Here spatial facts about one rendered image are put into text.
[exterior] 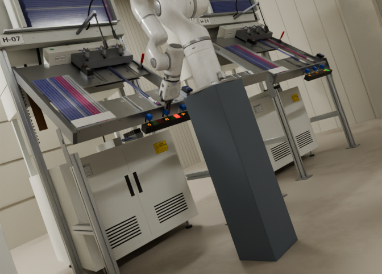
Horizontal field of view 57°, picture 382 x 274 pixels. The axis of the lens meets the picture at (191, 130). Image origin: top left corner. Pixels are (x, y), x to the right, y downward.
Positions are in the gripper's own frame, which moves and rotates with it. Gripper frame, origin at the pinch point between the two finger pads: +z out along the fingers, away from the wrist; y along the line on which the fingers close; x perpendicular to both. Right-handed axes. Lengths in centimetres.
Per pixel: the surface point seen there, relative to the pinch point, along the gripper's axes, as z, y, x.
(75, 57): -3, -17, 64
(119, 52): -3, 10, 61
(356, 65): 36, 298, 25
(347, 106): 82, 295, 15
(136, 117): 3.3, -16.9, 2.3
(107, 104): 3.4, -22.5, 19.0
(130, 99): 3.4, -9.3, 18.7
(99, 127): 2.9, -36.3, 2.3
